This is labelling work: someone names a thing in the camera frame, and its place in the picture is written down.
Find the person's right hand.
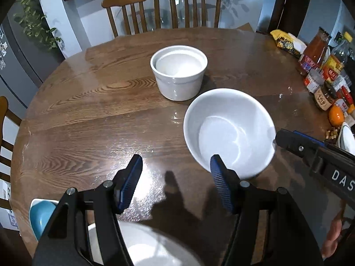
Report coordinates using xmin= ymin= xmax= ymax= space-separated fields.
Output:
xmin=321 ymin=209 xmax=347 ymax=259

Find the plain blue plate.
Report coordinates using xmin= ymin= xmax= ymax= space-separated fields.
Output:
xmin=29 ymin=199 xmax=59 ymax=241

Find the pile of brown nuts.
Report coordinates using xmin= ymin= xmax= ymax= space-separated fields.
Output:
xmin=324 ymin=127 xmax=340 ymax=145

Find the small jar white label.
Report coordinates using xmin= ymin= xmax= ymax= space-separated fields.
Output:
xmin=304 ymin=68 xmax=325 ymax=93

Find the white round bowl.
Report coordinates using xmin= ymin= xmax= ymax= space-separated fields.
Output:
xmin=183 ymin=88 xmax=277 ymax=180
xmin=336 ymin=122 xmax=355 ymax=156

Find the white straight-sided ramekin bowl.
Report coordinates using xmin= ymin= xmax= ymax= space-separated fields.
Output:
xmin=150 ymin=45 xmax=208 ymax=102

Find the orange fruit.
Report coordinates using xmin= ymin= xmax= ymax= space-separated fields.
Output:
xmin=329 ymin=104 xmax=346 ymax=126

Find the clear bottle yellow cap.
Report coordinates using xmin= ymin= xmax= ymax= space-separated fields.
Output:
xmin=322 ymin=32 xmax=355 ymax=85

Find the dark jar tan label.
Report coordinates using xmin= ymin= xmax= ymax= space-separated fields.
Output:
xmin=313 ymin=84 xmax=337 ymax=111

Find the yellow snack packet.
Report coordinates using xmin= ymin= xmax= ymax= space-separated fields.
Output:
xmin=270 ymin=29 xmax=307 ymax=56

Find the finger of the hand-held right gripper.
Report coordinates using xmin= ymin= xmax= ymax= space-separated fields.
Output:
xmin=291 ymin=131 xmax=326 ymax=146
xmin=274 ymin=129 xmax=319 ymax=160

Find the green leafy plant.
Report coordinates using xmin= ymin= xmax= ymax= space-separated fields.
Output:
xmin=12 ymin=0 xmax=64 ymax=51

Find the grey refrigerator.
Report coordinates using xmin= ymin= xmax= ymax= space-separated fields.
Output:
xmin=0 ymin=14 xmax=43 ymax=108

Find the red sauce bottle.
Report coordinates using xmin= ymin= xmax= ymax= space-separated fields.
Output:
xmin=298 ymin=27 xmax=332 ymax=76

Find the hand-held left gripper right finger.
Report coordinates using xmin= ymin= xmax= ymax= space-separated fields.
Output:
xmin=210 ymin=154 xmax=323 ymax=266

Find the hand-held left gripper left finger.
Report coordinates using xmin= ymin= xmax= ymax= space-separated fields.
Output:
xmin=33 ymin=154 xmax=143 ymax=266

